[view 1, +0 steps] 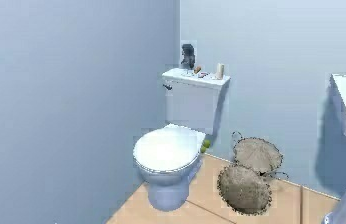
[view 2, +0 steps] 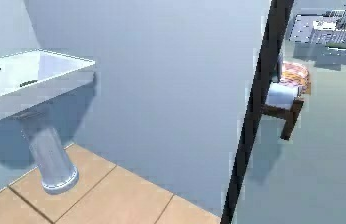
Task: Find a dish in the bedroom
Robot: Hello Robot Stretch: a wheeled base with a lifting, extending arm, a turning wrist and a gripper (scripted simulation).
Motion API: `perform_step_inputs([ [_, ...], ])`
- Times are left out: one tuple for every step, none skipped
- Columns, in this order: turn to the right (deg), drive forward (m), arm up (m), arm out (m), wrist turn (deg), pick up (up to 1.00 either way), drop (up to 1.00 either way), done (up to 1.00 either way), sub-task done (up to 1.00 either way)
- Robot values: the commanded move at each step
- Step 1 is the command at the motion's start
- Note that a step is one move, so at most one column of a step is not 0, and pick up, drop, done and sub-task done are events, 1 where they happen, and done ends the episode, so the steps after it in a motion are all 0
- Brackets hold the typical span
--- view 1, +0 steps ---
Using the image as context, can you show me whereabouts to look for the dark grey statuette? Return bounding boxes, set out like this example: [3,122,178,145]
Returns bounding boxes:
[180,43,196,70]

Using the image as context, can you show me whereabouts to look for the white toilet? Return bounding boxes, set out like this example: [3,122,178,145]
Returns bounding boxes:
[132,67,232,212]

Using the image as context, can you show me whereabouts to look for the green ball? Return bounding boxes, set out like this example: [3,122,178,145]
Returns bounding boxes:
[199,139,212,154]

